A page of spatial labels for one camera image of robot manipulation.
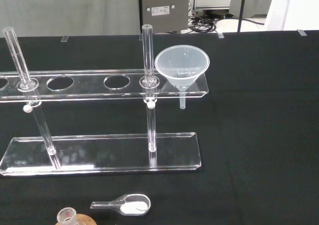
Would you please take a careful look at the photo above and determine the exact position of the clear acrylic funnel stand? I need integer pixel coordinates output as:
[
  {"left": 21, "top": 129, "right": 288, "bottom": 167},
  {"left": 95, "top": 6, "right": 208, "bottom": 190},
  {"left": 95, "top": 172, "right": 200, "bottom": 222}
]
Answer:
[{"left": 0, "top": 24, "right": 209, "bottom": 178}]

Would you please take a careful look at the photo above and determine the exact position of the cork ring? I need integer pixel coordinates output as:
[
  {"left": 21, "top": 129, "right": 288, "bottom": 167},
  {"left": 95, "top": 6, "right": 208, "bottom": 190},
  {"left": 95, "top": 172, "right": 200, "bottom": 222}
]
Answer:
[{"left": 55, "top": 214, "right": 97, "bottom": 225}]

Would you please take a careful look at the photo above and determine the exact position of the black cable bundle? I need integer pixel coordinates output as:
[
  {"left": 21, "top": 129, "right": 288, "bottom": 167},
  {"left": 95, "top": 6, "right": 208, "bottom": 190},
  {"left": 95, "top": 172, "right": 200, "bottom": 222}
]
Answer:
[{"left": 188, "top": 9, "right": 265, "bottom": 32}]

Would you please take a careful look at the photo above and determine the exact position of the black stand pole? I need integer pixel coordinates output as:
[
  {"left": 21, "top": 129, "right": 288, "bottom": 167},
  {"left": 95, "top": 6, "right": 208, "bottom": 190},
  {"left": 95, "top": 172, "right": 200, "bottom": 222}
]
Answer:
[{"left": 237, "top": 0, "right": 247, "bottom": 33}]

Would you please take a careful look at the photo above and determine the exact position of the glass round-bottom flask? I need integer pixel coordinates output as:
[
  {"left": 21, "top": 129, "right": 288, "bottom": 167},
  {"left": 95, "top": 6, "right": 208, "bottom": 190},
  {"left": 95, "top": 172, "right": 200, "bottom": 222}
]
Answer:
[{"left": 56, "top": 207, "right": 78, "bottom": 225}]

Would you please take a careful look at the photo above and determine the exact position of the black cloth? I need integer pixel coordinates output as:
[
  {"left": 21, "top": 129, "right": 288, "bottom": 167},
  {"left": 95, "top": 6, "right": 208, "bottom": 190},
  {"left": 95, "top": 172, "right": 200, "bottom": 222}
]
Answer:
[{"left": 0, "top": 29, "right": 319, "bottom": 225}]

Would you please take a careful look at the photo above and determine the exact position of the grey metal box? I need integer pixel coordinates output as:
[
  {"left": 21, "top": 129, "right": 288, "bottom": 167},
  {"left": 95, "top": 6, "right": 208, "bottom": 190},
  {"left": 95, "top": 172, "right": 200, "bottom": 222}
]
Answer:
[{"left": 136, "top": 0, "right": 189, "bottom": 35}]

